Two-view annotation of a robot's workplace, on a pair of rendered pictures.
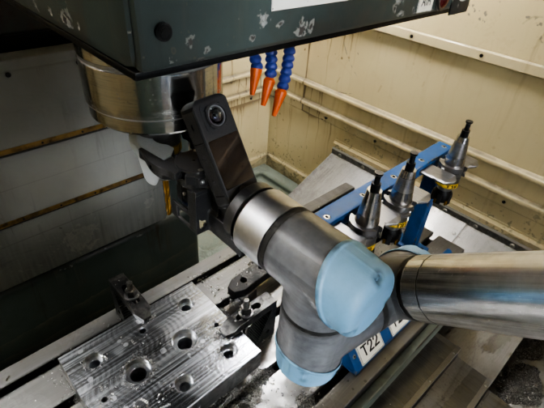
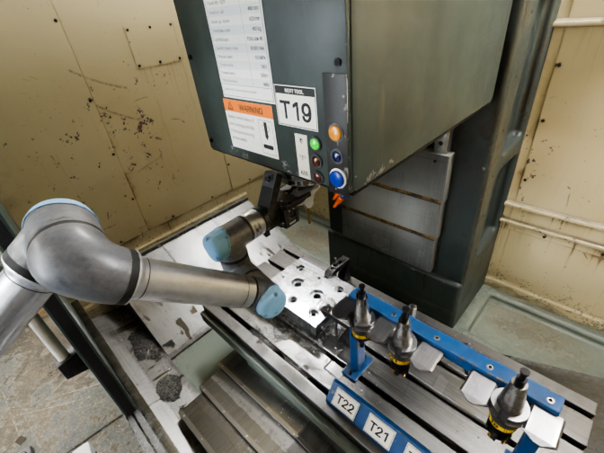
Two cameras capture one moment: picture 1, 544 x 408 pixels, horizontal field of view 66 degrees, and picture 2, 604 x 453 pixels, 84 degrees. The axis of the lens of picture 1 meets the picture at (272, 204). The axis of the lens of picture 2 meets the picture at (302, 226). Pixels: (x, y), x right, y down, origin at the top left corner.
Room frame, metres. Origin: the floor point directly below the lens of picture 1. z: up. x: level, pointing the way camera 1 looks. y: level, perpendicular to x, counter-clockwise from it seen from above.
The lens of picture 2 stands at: (0.50, -0.73, 1.88)
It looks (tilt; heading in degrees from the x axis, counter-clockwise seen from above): 34 degrees down; 93
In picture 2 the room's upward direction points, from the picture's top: 7 degrees counter-clockwise
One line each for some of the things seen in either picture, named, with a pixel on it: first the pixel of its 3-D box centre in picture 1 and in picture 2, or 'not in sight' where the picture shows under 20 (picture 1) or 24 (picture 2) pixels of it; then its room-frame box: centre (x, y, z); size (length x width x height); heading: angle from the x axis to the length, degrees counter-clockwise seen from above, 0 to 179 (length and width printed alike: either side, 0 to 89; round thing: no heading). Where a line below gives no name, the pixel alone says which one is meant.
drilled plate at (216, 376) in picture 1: (163, 362); (307, 292); (0.44, 0.18, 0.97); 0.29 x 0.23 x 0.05; 136
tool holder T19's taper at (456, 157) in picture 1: (458, 149); (514, 394); (0.83, -0.40, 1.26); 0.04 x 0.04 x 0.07
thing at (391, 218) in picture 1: (382, 214); (381, 331); (0.63, -0.21, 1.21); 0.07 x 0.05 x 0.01; 46
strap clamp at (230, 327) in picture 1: (248, 322); (337, 321); (0.54, 0.03, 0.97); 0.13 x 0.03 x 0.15; 136
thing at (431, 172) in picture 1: (439, 175); (477, 389); (0.79, -0.36, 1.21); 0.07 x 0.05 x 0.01; 46
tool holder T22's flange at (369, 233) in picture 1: (365, 225); (361, 319); (0.59, -0.17, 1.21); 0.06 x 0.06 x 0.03
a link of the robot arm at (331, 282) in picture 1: (325, 272); (228, 239); (0.28, -0.06, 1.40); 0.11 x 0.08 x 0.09; 46
